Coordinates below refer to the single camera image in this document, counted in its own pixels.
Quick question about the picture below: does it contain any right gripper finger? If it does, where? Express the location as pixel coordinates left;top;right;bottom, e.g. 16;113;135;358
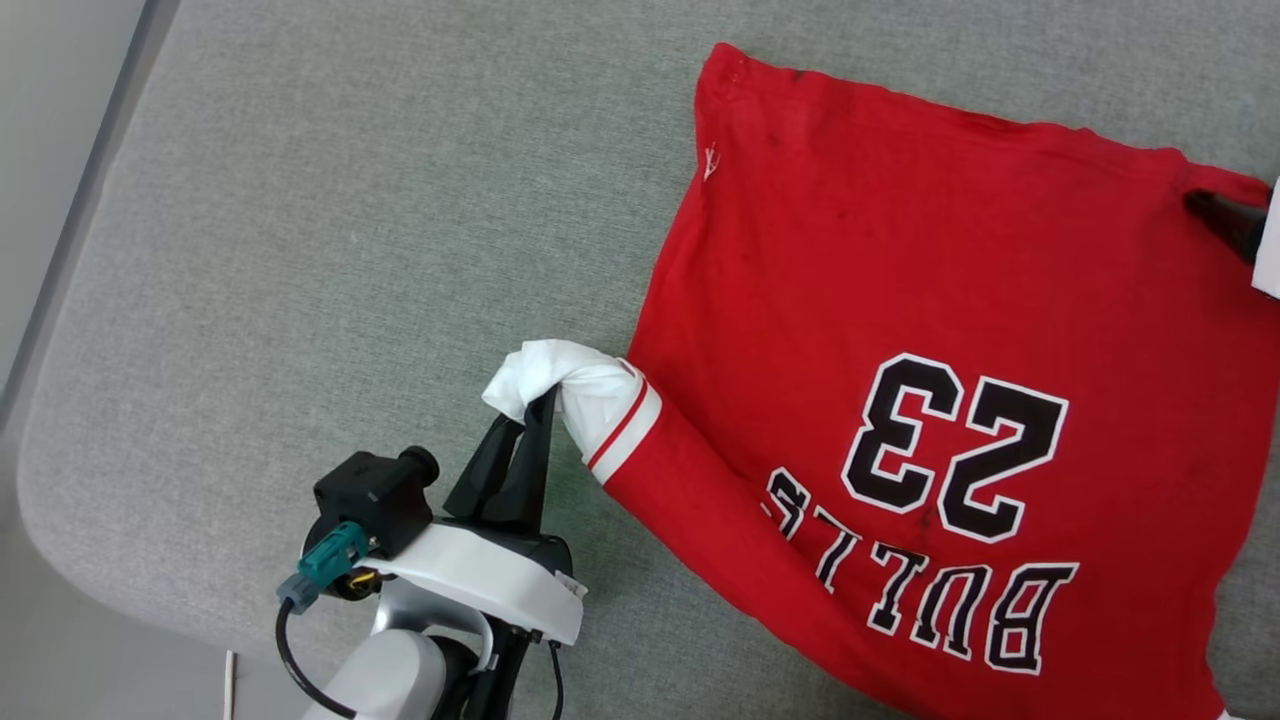
1185;190;1271;266

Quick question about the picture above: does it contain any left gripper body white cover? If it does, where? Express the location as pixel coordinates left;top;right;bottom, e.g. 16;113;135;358
365;517;586;646

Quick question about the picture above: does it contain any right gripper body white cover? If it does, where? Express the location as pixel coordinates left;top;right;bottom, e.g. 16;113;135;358
1252;175;1280;301

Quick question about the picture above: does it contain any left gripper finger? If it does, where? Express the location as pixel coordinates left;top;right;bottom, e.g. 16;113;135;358
505;385;558;534
443;415;526;526

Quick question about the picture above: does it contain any red Bulls jersey shirt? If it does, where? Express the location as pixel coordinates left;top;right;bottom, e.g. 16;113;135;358
482;42;1280;720

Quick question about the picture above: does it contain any teal cable connector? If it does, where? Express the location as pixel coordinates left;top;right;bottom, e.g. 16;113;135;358
277;520;371;614

